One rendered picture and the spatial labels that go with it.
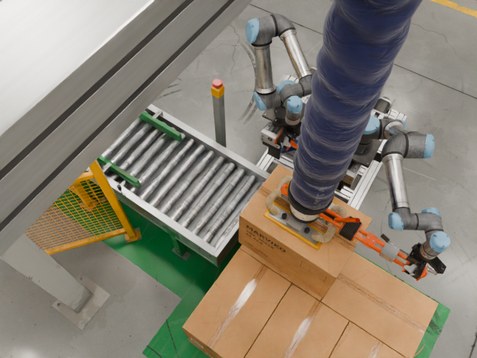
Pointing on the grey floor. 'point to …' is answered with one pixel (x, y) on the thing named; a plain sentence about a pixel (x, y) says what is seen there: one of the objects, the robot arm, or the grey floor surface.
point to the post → (219, 114)
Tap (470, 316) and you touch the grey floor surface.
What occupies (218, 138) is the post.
